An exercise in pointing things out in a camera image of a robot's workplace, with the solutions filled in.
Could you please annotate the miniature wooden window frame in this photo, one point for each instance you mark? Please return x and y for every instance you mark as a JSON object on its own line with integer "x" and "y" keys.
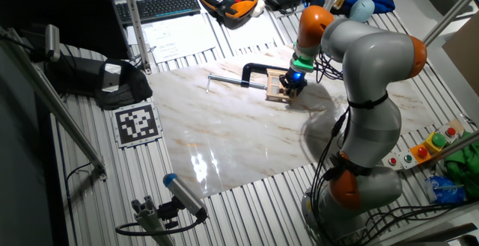
{"x": 272, "y": 89}

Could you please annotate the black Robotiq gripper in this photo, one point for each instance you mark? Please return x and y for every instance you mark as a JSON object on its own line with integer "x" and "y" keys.
{"x": 297, "y": 80}

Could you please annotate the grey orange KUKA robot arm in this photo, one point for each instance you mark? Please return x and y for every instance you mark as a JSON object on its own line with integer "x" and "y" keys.
{"x": 374, "y": 51}

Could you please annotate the grey box small red button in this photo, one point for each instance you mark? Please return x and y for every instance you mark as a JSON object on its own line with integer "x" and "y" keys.
{"x": 392, "y": 161}

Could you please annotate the black fabric bag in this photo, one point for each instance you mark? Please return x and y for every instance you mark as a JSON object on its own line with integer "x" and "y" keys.
{"x": 127, "y": 92}

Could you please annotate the green cloth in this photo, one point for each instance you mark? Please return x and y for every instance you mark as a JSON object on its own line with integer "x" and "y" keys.
{"x": 464, "y": 167}

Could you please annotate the silver depth camera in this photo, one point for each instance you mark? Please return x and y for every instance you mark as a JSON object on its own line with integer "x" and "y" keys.
{"x": 52, "y": 42}

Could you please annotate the grey box large red button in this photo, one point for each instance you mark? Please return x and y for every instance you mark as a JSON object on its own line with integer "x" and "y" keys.
{"x": 451, "y": 132}

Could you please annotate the silver camera with blue cap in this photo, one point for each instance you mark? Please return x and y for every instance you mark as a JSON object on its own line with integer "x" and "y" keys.
{"x": 183, "y": 195}

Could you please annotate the black white fiducial marker board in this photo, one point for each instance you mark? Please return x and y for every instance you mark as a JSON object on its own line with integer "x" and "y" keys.
{"x": 136, "y": 124}

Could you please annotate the black monitor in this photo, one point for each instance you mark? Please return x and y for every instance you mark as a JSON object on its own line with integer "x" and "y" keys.
{"x": 75, "y": 21}

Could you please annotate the marble pattern table mat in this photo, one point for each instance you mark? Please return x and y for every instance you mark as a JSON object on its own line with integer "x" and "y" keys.
{"x": 224, "y": 137}

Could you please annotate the grey rectangular device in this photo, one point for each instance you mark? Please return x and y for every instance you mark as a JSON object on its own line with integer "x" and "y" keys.
{"x": 111, "y": 77}

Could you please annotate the black computer keyboard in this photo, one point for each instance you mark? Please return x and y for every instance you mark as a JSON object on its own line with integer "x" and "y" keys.
{"x": 157, "y": 6}

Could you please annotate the short aluminium profile stand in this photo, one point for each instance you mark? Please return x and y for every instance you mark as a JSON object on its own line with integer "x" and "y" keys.
{"x": 147, "y": 216}

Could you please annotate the green wrist mount flange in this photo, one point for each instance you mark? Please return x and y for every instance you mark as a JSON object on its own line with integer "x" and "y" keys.
{"x": 303, "y": 64}

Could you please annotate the orange box red button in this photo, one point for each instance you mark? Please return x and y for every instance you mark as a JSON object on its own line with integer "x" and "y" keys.
{"x": 422, "y": 152}

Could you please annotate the blue plastic bag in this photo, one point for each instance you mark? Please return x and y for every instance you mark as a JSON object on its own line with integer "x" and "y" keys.
{"x": 445, "y": 191}

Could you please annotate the aluminium frame bar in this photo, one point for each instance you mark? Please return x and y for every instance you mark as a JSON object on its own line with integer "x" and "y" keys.
{"x": 56, "y": 104}
{"x": 449, "y": 14}

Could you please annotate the light blue egg shape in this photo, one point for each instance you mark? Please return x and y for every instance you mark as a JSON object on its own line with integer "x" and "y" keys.
{"x": 362, "y": 9}

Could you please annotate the yellow box green button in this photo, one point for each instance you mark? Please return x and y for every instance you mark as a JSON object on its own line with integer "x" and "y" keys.
{"x": 437, "y": 141}

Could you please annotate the grey box small green button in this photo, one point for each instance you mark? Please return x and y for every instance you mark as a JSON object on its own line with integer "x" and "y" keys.
{"x": 408, "y": 158}

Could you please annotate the printed paper sheet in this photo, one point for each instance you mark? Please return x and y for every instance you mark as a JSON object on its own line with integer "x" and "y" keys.
{"x": 176, "y": 36}
{"x": 250, "y": 33}

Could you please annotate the black C-clamp with steel screw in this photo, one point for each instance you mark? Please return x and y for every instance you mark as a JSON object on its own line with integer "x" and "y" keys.
{"x": 247, "y": 71}

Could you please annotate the brown cardboard box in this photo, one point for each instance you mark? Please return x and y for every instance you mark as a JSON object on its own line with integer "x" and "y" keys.
{"x": 464, "y": 55}

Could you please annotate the button control box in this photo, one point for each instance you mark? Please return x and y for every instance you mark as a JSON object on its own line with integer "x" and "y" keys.
{"x": 460, "y": 143}

